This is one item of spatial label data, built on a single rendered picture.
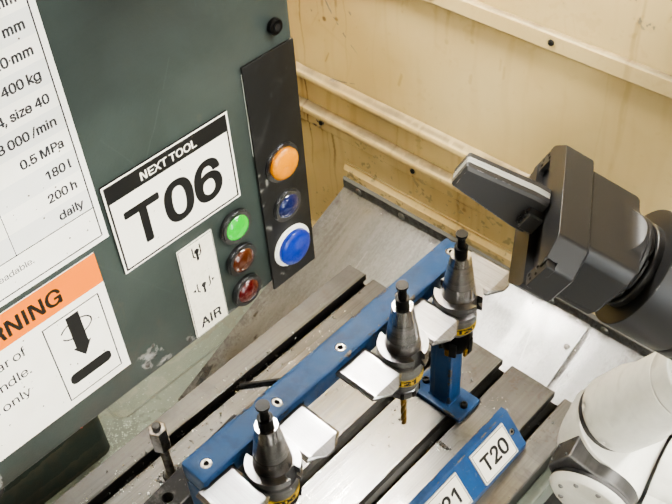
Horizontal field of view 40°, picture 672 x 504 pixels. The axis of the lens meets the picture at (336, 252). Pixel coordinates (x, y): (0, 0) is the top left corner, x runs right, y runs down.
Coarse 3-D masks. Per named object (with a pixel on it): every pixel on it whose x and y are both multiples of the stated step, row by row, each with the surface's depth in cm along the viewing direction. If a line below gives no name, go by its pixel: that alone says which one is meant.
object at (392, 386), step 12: (360, 360) 111; (372, 360) 111; (336, 372) 110; (348, 372) 110; (360, 372) 110; (372, 372) 110; (384, 372) 110; (396, 372) 110; (360, 384) 109; (372, 384) 108; (384, 384) 108; (396, 384) 108; (372, 396) 107; (384, 396) 107
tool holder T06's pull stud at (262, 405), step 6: (258, 402) 94; (264, 402) 94; (258, 408) 93; (264, 408) 93; (258, 414) 95; (264, 414) 94; (270, 414) 95; (258, 420) 95; (264, 420) 95; (270, 420) 95; (258, 426) 95; (264, 426) 95; (270, 426) 95
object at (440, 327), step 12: (420, 300) 118; (420, 312) 116; (432, 312) 116; (444, 312) 116; (420, 324) 115; (432, 324) 115; (444, 324) 115; (456, 324) 114; (432, 336) 113; (444, 336) 113
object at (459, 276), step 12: (468, 252) 113; (456, 264) 112; (468, 264) 112; (444, 276) 115; (456, 276) 113; (468, 276) 113; (444, 288) 116; (456, 288) 114; (468, 288) 114; (456, 300) 115; (468, 300) 115
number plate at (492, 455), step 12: (492, 432) 133; (504, 432) 134; (480, 444) 132; (492, 444) 133; (504, 444) 134; (480, 456) 132; (492, 456) 133; (504, 456) 134; (480, 468) 131; (492, 468) 133
